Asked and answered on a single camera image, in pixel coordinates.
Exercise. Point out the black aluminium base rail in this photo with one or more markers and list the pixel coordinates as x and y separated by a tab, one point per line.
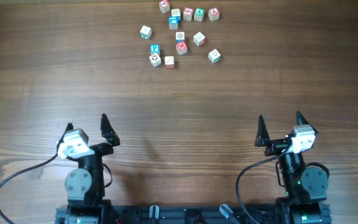
261	213

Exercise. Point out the green sided block right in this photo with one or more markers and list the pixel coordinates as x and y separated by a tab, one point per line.
214	56

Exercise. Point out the red sided block bottom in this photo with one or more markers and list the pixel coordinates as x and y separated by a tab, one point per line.
169	62

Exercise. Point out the brown picture block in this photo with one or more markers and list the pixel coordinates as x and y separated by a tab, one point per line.
155	60

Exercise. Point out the green letter V block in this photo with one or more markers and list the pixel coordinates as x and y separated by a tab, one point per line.
198	14

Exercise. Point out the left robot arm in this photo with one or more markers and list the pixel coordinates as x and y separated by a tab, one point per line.
85	185

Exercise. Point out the tan picture block top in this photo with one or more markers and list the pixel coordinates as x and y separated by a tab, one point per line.
176	12

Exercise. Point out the red letter A block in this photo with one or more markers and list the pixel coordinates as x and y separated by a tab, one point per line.
213	14

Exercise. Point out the red letter M block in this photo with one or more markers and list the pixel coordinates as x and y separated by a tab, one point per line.
181	47

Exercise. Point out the orange picture blue block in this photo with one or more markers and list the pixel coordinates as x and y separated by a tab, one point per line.
179	37

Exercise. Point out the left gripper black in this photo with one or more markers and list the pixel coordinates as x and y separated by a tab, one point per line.
98	148

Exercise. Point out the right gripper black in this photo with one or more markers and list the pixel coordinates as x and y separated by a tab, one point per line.
278	145

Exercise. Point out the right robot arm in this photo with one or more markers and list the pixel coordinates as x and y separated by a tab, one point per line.
305	183

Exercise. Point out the blue letter P block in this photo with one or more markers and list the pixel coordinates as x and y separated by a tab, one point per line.
155	49

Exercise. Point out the green sided block left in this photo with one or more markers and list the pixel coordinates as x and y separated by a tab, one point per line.
145	32

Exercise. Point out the red letter block top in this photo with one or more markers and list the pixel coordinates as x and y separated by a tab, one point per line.
164	6

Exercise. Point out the red number nine block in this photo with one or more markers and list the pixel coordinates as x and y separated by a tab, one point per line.
188	13

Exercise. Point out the green sided block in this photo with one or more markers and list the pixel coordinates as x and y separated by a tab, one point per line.
214	56
145	32

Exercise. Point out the red sided picture block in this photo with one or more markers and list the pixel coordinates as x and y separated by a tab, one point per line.
199	39

